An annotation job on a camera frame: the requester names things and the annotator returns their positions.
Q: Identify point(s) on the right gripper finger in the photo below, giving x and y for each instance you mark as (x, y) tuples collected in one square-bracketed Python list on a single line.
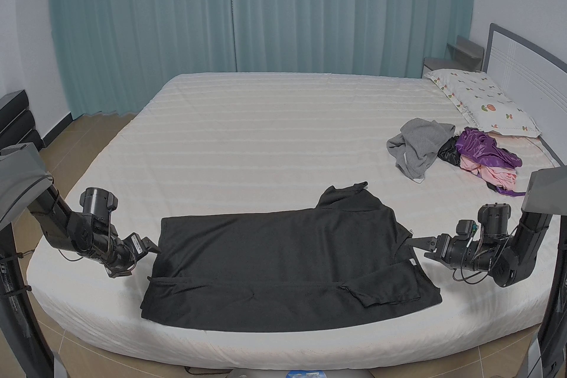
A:
[(425, 242), (433, 255)]

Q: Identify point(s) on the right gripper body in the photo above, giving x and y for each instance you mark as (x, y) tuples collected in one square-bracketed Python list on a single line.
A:
[(452, 252)]

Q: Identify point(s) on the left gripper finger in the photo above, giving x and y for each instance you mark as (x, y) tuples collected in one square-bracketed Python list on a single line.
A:
[(152, 247)]

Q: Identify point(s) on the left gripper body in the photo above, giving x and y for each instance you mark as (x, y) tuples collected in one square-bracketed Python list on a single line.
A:
[(133, 254)]

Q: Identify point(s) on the black T-shirt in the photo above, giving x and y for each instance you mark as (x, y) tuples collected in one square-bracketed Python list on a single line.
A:
[(274, 261)]

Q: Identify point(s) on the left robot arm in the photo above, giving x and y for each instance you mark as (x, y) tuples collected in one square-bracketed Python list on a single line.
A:
[(57, 216)]

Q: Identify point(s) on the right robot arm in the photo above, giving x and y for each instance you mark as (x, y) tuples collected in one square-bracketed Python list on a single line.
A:
[(527, 243)]

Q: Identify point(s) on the bed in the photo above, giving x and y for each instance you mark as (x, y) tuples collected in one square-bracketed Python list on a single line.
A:
[(265, 137)]

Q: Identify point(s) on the pink garment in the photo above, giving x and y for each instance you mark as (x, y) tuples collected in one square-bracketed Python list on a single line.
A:
[(496, 174)]

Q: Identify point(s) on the black glossy garment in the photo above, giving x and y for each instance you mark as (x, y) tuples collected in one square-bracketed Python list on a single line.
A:
[(448, 151)]

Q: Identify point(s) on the grey garment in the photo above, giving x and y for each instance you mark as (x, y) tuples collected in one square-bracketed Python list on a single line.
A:
[(421, 143)]

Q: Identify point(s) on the purple garment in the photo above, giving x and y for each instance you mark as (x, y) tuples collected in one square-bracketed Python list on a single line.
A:
[(480, 146)]

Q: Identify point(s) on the white printed pillow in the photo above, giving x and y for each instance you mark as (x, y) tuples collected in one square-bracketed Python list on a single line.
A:
[(483, 99)]

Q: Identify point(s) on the black chest of drawers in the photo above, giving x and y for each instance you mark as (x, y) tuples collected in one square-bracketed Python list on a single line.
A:
[(17, 119)]

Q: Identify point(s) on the grey bedside table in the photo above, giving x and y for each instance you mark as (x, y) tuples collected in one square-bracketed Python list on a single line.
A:
[(463, 48)]

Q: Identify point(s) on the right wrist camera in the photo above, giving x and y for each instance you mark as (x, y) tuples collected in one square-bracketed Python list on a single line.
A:
[(465, 230)]

